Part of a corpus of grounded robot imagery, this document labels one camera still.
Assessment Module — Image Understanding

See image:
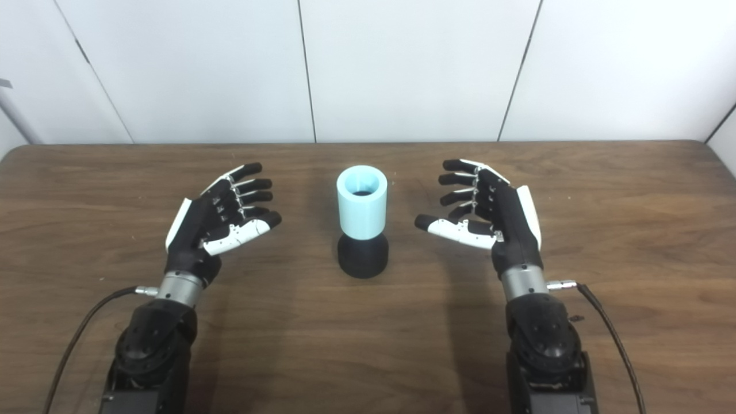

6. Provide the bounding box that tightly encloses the black and white right hand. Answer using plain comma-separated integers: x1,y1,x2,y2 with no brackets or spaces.
414,159,550,302

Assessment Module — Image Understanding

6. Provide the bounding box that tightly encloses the black and white left hand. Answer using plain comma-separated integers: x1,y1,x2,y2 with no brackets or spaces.
155,162,282,308

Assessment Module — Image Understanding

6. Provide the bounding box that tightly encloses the light-blue hose piece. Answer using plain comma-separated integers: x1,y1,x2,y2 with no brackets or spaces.
336,165,389,240

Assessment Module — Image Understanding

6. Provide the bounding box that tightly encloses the black flared nozzle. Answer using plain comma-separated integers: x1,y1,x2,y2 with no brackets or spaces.
337,232,389,280

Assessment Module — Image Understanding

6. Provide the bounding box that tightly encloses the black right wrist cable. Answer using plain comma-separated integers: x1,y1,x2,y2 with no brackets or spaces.
546,279,647,414

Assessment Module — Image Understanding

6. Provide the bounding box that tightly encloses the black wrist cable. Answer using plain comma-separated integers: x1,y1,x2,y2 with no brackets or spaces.
43,286,159,414
546,279,647,414

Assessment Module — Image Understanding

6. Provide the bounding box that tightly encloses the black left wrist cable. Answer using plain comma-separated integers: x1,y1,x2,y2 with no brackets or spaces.
43,286,159,414

